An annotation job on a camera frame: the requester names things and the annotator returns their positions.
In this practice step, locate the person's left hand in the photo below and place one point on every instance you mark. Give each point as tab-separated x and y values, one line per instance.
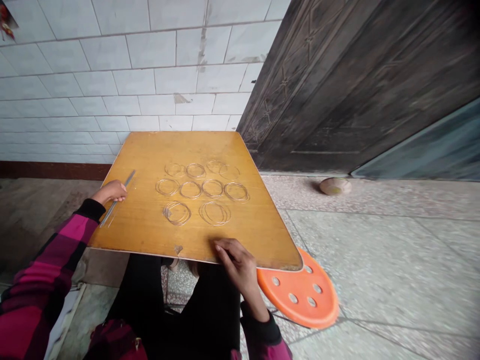
108	192

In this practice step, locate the person's right hand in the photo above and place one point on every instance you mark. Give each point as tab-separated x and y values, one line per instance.
242	264

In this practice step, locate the person's right fingers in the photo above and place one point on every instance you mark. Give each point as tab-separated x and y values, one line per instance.
224	249

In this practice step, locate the person's left fingers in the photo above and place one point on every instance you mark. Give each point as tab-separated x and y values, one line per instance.
120	192

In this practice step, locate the thin grey metal rod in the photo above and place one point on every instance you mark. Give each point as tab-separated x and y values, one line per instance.
129	179

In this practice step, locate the yellow wooden board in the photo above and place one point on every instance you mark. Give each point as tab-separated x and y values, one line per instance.
150	232

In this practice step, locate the person's legs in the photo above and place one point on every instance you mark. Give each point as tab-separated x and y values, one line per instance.
202	322

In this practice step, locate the orange round plastic stool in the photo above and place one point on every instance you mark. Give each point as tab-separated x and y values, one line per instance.
287	313

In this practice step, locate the worn brownish ball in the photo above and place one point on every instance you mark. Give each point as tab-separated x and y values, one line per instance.
335	186

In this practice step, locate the white flat panel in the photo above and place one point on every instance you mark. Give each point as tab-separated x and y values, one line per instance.
69	311

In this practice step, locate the person's body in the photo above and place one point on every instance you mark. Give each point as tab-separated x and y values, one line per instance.
116	341

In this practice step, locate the red hanging decoration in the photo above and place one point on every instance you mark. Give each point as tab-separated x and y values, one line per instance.
7	24

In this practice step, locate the dark carved wooden door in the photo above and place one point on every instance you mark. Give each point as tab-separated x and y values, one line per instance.
356	93

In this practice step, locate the blue-green door panel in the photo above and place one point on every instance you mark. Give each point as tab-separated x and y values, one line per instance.
431	150

